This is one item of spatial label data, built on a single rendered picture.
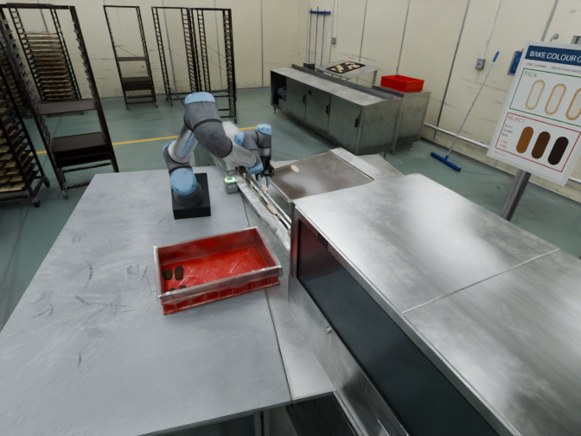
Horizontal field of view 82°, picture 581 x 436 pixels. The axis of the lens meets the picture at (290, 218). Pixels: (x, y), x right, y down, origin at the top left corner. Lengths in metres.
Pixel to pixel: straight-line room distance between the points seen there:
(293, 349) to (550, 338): 0.74
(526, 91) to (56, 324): 1.95
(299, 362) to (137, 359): 0.53
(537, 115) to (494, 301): 0.94
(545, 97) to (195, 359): 1.54
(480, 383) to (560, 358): 0.17
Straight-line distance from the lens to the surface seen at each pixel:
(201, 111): 1.37
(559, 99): 1.57
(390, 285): 0.77
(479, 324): 0.76
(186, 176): 1.68
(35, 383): 1.37
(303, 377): 1.17
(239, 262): 1.54
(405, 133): 5.29
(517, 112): 1.65
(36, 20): 8.69
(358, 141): 4.57
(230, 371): 1.18
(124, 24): 8.62
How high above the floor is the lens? 1.80
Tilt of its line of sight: 32 degrees down
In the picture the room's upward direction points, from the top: 2 degrees clockwise
